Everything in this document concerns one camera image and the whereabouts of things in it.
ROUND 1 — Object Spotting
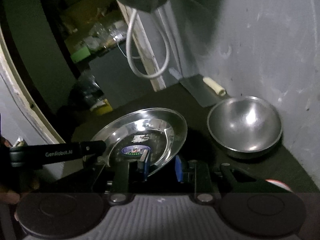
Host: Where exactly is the white hose loop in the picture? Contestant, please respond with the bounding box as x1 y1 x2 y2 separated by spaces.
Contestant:
125 8 171 80

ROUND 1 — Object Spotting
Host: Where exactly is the white bowl red rim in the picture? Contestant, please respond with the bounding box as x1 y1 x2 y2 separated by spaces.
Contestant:
266 179 293 192

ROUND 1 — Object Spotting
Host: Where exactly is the cleaver with cream handle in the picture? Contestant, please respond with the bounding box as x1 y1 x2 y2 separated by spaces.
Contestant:
169 68 227 107

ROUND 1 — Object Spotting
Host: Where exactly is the steel plate with blue sticker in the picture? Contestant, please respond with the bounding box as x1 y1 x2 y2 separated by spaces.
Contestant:
92 108 188 177

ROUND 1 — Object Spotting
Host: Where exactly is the green box on shelf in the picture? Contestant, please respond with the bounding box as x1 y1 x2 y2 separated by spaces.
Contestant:
71 47 91 63

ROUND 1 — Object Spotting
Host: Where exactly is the steel bowl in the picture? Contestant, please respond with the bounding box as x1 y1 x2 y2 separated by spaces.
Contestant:
207 96 283 159

